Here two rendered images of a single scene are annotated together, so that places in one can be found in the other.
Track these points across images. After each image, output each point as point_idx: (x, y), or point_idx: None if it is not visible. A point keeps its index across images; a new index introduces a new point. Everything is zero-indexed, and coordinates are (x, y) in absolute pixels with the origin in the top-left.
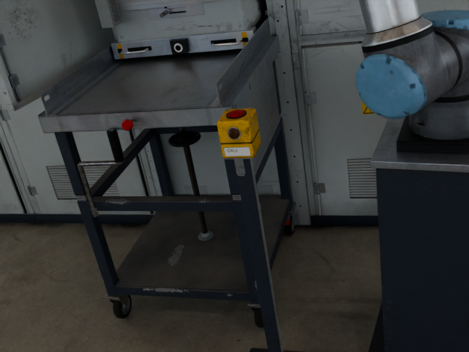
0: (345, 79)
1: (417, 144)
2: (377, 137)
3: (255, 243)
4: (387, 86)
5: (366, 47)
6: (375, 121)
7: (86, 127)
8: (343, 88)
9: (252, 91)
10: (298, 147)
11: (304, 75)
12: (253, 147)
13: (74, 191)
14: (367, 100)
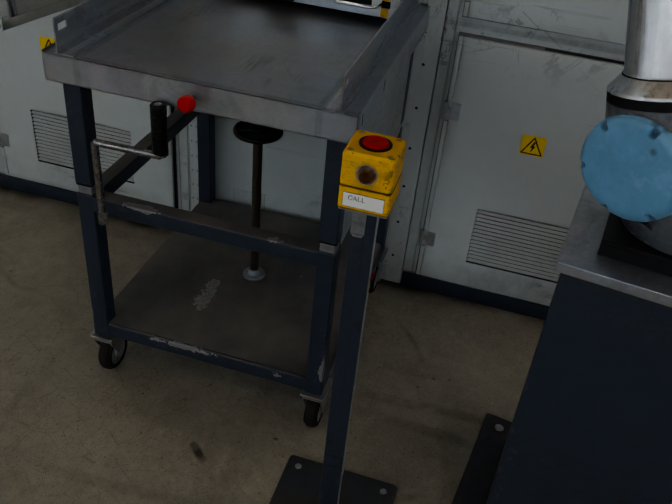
0: (510, 98)
1: (632, 252)
2: (529, 189)
3: (347, 334)
4: (637, 171)
5: (620, 99)
6: (534, 167)
7: (117, 88)
8: (502, 109)
9: (385, 92)
10: (413, 174)
11: (452, 76)
12: (390, 202)
13: (75, 178)
14: (593, 179)
